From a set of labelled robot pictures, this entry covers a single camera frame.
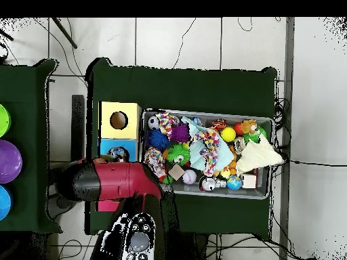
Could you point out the green spiky ball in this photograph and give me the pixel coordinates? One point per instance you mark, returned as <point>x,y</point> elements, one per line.
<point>178,154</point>

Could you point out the colourful patterned cloth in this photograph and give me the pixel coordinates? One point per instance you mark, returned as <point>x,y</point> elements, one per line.
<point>154,160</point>
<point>209,146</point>
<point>168,123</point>

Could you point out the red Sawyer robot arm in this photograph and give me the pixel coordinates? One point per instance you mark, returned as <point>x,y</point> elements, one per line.
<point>119,181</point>

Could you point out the wooden three-hole box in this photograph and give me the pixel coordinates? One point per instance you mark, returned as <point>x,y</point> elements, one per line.
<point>130,122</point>

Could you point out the shallow clear mesh bin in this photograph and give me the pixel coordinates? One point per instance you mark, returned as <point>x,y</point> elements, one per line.
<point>260,192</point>

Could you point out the purple spiky ball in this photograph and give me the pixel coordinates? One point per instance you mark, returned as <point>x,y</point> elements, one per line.
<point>180,132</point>

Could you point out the blue spiky ball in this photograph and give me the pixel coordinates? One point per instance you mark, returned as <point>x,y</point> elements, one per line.
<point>158,140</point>

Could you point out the mint green cloth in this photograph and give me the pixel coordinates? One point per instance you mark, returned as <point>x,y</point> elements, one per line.
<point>194,157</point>

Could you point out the small soccer ball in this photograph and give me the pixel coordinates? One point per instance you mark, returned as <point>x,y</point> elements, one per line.
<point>154,123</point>

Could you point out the white baseball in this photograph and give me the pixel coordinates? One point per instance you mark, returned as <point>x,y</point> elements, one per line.
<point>188,176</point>

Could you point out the yellow ball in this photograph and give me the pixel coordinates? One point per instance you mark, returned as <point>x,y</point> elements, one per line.
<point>228,134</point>

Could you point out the dark green table cloth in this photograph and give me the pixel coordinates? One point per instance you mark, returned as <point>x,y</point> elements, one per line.
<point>32,135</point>
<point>179,86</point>

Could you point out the blue globe ball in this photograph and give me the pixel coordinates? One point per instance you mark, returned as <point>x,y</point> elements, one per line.
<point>234,183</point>

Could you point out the brown plush bear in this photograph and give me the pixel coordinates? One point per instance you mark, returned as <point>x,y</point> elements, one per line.
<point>249,127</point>

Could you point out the cream yellow cloth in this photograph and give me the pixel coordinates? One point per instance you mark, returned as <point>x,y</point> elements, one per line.
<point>259,156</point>

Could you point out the black flat bar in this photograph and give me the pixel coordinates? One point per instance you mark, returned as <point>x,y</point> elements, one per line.
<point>78,130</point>

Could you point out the black rod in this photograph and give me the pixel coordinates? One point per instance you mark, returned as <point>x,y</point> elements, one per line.
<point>64,32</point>

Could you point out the purple plastic bowl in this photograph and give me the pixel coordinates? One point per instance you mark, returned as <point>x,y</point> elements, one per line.
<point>8,161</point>

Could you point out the green plastic bowl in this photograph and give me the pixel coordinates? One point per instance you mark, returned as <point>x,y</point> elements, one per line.
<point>3,120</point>

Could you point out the blue plastic bowl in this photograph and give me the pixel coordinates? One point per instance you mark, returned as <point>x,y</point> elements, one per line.
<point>4,203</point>

